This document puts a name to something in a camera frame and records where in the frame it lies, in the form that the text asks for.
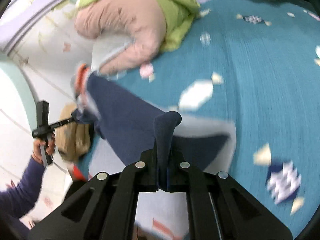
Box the grey navy baseball jacket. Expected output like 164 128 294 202
70 63 238 240

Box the left forearm navy sleeve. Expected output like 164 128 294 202
0 155 46 219

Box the person's left hand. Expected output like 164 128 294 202
31 133 57 165

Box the tan folded garment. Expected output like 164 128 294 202
54 103 91 163

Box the white striped pillow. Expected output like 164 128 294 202
91 31 134 73

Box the pink folded duvet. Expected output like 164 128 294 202
75 0 167 74

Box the teal quilted bedspread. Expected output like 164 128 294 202
77 0 320 239

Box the mint green bed frame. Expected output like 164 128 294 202
1 57 36 131

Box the lilac wall shelf unit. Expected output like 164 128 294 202
1 0 65 55

